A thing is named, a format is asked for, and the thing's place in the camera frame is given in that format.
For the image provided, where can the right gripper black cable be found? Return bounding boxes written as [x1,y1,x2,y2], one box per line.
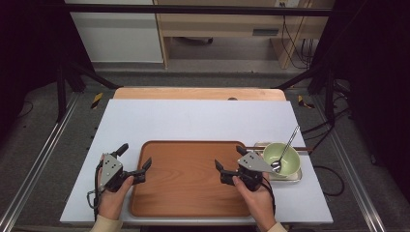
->
[260,179,277,217]

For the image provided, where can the black metal stand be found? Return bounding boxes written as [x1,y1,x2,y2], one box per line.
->
[56,60,121,124]
[276,62,337,126]

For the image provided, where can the white cabinet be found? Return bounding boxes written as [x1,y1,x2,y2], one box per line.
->
[64,0,164,64]

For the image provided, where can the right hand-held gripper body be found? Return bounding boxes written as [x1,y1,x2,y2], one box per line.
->
[237,150,276,193]

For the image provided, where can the grey desk label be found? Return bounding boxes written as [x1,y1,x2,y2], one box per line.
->
[251,28,280,38]

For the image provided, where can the black hanging desk cables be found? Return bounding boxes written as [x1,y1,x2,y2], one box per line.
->
[279,14,316,71]

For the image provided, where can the person's left hand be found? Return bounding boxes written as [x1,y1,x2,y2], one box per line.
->
[97,167,135,221]

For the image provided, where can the yellow black tape marker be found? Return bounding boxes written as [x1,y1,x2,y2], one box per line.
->
[90,92,104,110]
[296,94,316,110]

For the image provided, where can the brown wooden tray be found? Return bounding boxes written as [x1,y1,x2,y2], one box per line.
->
[129,139,251,218]

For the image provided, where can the white table sheet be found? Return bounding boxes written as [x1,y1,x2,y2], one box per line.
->
[59,99,335,225]

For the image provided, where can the aluminium floor rail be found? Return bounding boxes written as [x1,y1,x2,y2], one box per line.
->
[310,96,388,232]
[0,92,80,232]

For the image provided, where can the person's right hand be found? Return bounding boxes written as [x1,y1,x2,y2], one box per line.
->
[232,173,278,228]

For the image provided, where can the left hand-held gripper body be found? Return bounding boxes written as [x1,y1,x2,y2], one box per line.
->
[98,153,133,193]

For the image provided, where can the black straight floor cable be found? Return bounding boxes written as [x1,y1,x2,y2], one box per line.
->
[300,105,352,153]

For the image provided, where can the white square plate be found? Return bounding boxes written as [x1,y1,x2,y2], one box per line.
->
[253,141,304,184]

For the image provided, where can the metal spoon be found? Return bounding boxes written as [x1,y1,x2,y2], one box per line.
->
[270,125,301,174]

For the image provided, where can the black looped floor cable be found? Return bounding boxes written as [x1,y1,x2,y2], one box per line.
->
[312,164,346,198]

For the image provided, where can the dark curtain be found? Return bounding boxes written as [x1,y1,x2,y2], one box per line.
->
[0,0,95,144]
[311,0,410,196]

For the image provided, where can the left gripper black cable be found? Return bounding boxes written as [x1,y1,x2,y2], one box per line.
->
[86,160,104,222]

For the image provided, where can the green bowl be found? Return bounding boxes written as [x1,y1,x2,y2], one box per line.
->
[262,142,302,178]

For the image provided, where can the light wooden desk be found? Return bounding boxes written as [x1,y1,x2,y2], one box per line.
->
[153,0,337,71]

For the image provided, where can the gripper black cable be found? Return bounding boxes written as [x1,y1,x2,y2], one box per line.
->
[260,179,277,217]
[86,160,104,222]

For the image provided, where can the black horizontal frame bar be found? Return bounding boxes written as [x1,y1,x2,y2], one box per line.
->
[64,3,333,17]

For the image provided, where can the thin black floor cable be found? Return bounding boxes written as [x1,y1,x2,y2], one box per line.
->
[15,101,35,120]

